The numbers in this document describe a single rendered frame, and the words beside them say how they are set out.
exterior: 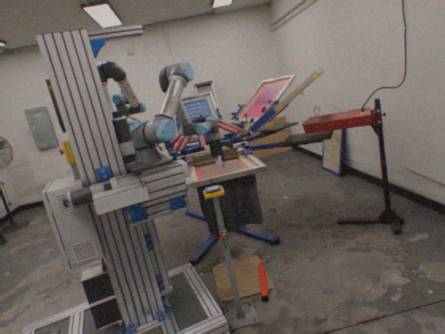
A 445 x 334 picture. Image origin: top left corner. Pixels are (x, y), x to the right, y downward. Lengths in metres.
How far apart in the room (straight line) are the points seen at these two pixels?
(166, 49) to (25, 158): 3.54
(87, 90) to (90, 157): 0.37
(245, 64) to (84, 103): 5.42
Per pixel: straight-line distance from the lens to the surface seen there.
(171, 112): 1.85
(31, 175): 7.72
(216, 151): 2.28
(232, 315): 2.62
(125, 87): 2.47
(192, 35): 7.08
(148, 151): 1.87
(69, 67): 2.04
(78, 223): 2.07
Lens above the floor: 1.58
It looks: 12 degrees down
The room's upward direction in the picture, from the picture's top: 12 degrees counter-clockwise
